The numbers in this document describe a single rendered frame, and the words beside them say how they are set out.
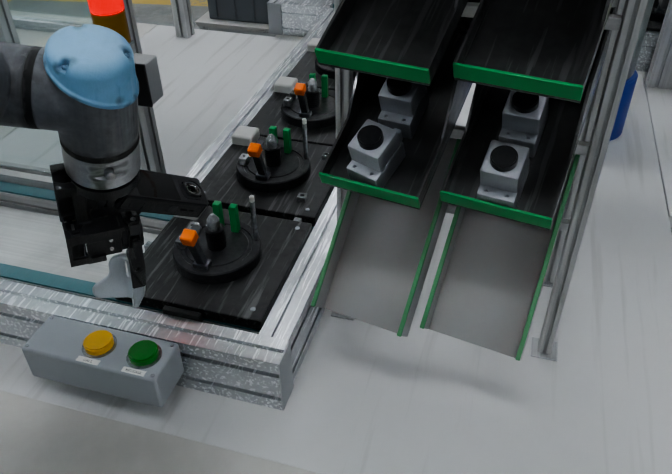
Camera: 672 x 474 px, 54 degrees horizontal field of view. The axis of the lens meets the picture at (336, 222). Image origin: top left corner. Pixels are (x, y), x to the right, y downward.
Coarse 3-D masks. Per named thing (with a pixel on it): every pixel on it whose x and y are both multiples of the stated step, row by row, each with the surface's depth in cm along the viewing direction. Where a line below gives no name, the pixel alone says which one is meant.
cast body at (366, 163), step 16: (368, 128) 77; (384, 128) 77; (352, 144) 77; (368, 144) 76; (384, 144) 76; (400, 144) 80; (352, 160) 80; (368, 160) 77; (384, 160) 77; (400, 160) 81; (352, 176) 80; (368, 176) 78; (384, 176) 79
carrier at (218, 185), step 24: (240, 144) 133; (264, 144) 133; (288, 144) 125; (312, 144) 133; (216, 168) 126; (240, 168) 123; (288, 168) 122; (312, 168) 126; (216, 192) 120; (240, 192) 120; (264, 192) 120; (288, 192) 120; (312, 192) 120; (288, 216) 115; (312, 216) 114
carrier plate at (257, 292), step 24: (240, 216) 114; (264, 216) 114; (168, 240) 109; (264, 240) 109; (288, 240) 109; (168, 264) 104; (264, 264) 104; (288, 264) 104; (168, 288) 100; (192, 288) 100; (216, 288) 100; (240, 288) 100; (264, 288) 100; (216, 312) 96; (240, 312) 96; (264, 312) 95
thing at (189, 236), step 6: (192, 228) 96; (198, 228) 96; (186, 234) 94; (192, 234) 94; (198, 234) 96; (180, 240) 94; (186, 240) 93; (192, 240) 93; (192, 246) 94; (198, 246) 96; (192, 252) 97; (198, 252) 97; (198, 258) 98; (204, 258) 99
